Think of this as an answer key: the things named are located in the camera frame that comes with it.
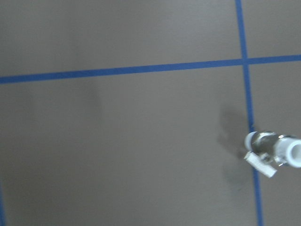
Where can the white chrome PPR ball valve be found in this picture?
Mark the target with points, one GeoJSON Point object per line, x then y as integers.
{"type": "Point", "coordinates": [266, 148]}

